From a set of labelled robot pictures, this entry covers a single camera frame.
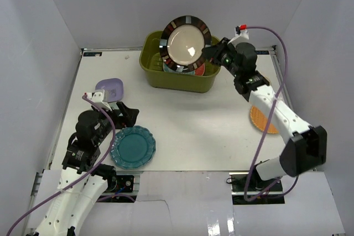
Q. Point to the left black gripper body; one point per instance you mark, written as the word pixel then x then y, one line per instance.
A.
pixel 119 115

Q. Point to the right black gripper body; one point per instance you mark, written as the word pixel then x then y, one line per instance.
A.
pixel 226 61

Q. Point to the black rimmed beige plate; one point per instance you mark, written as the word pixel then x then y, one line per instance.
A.
pixel 181 43

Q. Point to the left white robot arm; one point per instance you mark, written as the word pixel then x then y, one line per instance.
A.
pixel 84 177

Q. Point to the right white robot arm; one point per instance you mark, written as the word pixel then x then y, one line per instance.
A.
pixel 305 145

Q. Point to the olive green plastic bin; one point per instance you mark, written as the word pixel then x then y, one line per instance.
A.
pixel 152 64

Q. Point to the teal scalloped plate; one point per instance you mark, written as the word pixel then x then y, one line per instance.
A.
pixel 133 148

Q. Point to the lavender square dish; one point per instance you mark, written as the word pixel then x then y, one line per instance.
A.
pixel 113 87

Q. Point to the orange woven round plate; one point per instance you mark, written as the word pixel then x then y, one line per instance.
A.
pixel 259 120

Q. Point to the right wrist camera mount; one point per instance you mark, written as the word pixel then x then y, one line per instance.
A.
pixel 241 35

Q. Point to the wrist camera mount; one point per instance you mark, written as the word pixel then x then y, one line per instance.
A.
pixel 241 35
pixel 99 98

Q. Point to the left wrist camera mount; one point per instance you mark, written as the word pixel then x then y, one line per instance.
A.
pixel 99 98

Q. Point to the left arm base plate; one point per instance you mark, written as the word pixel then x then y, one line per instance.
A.
pixel 120 183

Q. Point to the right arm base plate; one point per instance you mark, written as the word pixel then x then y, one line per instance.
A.
pixel 237 181

